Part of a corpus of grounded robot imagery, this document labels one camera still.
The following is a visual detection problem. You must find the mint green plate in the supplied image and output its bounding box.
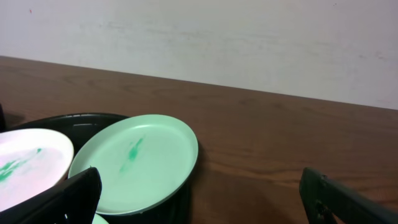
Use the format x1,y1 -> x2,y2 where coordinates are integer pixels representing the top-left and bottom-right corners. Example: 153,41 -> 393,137
68,114 -> 198,216
91,214 -> 109,224

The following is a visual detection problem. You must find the round black tray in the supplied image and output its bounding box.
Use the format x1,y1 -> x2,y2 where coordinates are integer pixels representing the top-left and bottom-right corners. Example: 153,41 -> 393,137
6,113 -> 192,224

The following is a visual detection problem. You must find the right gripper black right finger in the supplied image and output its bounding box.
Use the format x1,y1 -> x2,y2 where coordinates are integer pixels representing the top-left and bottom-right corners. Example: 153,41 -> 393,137
299,167 -> 397,224

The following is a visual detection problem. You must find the white plate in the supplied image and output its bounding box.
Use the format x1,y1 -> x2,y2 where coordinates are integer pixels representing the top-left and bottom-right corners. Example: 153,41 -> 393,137
1,128 -> 74,211

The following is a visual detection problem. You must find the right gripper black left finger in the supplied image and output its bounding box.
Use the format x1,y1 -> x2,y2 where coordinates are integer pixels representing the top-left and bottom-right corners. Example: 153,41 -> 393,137
1,167 -> 102,224

